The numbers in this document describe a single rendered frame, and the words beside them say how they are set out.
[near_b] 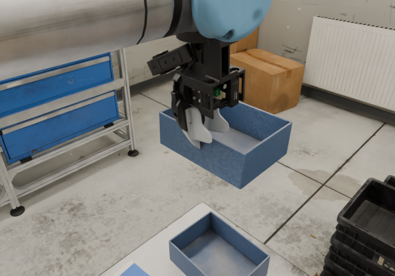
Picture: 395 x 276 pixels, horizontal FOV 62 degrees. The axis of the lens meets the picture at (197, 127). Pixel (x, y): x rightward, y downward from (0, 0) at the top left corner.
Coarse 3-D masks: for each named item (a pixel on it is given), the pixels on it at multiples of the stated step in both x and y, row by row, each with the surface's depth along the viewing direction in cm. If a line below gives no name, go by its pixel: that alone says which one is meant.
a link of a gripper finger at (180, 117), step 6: (174, 90) 50; (174, 96) 49; (174, 102) 50; (180, 102) 49; (186, 102) 50; (174, 108) 50; (180, 108) 50; (186, 108) 51; (174, 114) 51; (180, 114) 51; (180, 120) 52; (180, 126) 53; (186, 126) 52
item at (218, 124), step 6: (198, 108) 54; (216, 114) 54; (204, 120) 55; (210, 120) 55; (216, 120) 54; (222, 120) 53; (210, 126) 56; (216, 126) 55; (222, 126) 54; (228, 126) 53; (222, 132) 54
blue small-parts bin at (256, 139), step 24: (168, 120) 61; (240, 120) 68; (264, 120) 64; (288, 120) 61; (168, 144) 64; (192, 144) 59; (216, 144) 54; (240, 144) 65; (264, 144) 54; (288, 144) 62; (216, 168) 56; (240, 168) 52; (264, 168) 58
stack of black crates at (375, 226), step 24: (360, 192) 122; (384, 192) 127; (360, 216) 126; (384, 216) 126; (336, 240) 117; (360, 240) 110; (384, 240) 104; (336, 264) 121; (360, 264) 114; (384, 264) 106
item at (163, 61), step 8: (176, 48) 47; (184, 48) 46; (160, 56) 50; (168, 56) 49; (176, 56) 47; (184, 56) 46; (192, 56) 46; (152, 64) 53; (160, 64) 51; (168, 64) 50; (176, 64) 49; (152, 72) 54; (160, 72) 52; (168, 72) 54
